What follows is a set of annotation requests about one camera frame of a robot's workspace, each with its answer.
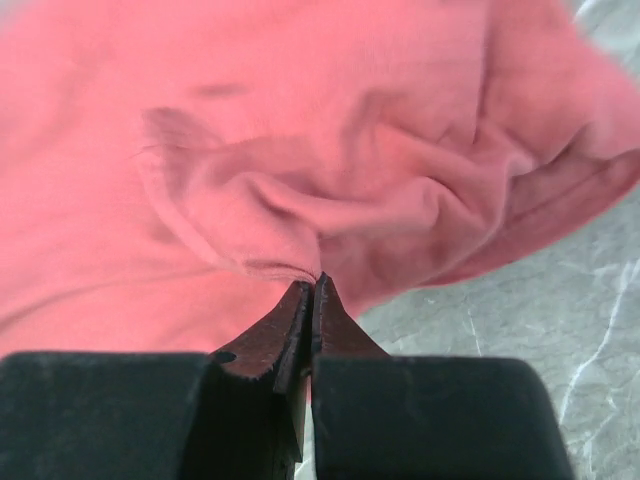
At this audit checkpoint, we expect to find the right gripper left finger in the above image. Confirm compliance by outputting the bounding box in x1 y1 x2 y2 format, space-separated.
1 282 311 479

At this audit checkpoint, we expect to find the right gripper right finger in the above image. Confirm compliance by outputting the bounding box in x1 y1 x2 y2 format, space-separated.
311 276 574 479

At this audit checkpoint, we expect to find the salmon pink t shirt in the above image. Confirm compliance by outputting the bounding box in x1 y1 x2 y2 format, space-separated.
1 1 639 354

